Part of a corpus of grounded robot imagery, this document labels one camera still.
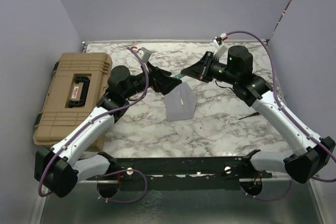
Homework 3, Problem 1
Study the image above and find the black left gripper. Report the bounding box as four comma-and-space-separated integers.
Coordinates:
123, 60, 182, 99

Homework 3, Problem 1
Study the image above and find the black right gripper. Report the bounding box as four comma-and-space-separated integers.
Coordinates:
182, 51, 239, 85

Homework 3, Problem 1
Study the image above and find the green white glue stick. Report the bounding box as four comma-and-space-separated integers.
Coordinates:
174, 73, 185, 80

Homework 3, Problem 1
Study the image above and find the grey paper envelope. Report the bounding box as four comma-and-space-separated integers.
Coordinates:
164, 82, 197, 122

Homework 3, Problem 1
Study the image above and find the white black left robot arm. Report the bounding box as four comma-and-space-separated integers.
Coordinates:
34, 63, 182, 198

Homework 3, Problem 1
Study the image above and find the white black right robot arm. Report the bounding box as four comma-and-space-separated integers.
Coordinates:
181, 46, 335, 184

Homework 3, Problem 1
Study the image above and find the tan plastic tool case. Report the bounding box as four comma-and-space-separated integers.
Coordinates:
33, 52, 112, 147

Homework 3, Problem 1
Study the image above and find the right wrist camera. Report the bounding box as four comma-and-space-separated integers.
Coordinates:
213, 33, 228, 60

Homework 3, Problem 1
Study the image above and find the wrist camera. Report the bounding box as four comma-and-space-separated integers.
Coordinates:
213, 33, 228, 60
138, 47, 152, 64

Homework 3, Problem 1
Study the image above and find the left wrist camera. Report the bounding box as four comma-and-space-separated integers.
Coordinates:
138, 47, 152, 64

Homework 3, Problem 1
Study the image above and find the red handled screwdriver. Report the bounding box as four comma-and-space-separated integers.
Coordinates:
238, 112, 259, 120

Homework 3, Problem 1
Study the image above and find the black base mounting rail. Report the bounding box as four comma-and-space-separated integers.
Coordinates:
88, 156, 272, 191

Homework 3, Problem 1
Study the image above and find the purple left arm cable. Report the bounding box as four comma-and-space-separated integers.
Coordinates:
38, 47, 152, 197

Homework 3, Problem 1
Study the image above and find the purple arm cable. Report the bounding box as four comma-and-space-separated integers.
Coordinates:
38, 47, 152, 197
225, 30, 336, 183

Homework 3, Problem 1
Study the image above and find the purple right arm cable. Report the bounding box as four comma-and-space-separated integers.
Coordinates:
225, 30, 336, 183

